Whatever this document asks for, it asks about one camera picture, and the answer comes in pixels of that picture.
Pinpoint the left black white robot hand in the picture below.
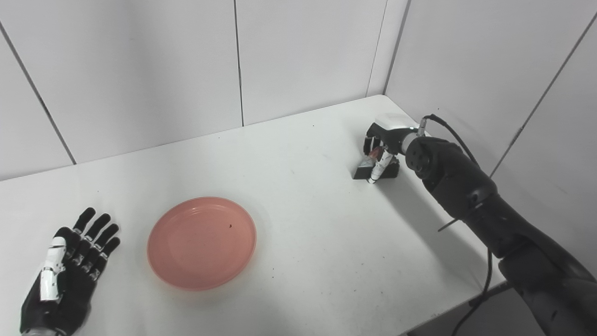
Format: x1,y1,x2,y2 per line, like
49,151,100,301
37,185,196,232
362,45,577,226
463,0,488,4
20,207,121,336

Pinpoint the chocolate cake slice with fruit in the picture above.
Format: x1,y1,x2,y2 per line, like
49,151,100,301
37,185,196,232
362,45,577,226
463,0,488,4
353,148,400,181

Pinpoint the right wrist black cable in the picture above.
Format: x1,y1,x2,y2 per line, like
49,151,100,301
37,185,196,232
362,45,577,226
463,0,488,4
417,114,495,336

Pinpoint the pink round plate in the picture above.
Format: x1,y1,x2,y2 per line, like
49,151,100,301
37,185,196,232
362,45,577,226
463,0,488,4
147,196,257,292

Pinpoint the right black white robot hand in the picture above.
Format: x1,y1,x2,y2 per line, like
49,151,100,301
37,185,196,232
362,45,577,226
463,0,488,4
363,113,420,184

